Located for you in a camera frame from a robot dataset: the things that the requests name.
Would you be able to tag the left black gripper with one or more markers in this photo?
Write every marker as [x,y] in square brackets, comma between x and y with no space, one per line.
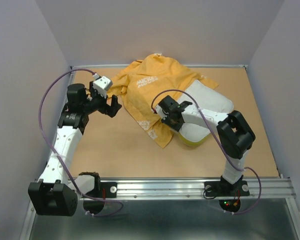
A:
[110,111]

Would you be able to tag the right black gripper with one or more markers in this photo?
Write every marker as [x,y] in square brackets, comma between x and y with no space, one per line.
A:
[177,127]

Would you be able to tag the white pillow yellow edge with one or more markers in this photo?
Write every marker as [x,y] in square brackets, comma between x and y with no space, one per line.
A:
[193,135]

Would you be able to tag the orange patterned pillowcase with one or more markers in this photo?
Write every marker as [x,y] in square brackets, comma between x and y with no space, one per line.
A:
[149,80]

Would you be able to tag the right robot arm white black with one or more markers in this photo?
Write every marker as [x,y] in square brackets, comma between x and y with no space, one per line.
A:
[232,133]

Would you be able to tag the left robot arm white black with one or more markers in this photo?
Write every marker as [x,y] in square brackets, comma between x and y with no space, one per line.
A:
[70,129]

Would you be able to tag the metal sheet panel front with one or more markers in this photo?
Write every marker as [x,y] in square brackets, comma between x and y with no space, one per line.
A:
[172,220]

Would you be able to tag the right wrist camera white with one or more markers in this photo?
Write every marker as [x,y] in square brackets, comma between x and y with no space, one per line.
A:
[159,111]

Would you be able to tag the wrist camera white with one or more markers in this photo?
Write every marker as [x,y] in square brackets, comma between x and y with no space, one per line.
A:
[159,111]
[101,84]

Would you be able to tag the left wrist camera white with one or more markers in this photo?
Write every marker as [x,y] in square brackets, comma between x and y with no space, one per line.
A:
[101,84]

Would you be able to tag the aluminium rail left side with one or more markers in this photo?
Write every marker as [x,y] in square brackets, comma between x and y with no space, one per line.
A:
[49,170]

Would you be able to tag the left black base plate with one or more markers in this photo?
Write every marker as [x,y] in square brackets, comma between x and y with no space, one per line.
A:
[106,190]

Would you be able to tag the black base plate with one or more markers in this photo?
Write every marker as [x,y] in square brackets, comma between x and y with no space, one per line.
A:
[229,194]
[106,190]

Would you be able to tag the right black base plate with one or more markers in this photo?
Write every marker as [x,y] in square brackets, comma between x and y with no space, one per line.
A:
[229,194]

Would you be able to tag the aluminium frame rail front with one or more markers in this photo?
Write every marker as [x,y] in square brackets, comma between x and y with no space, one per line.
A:
[151,189]

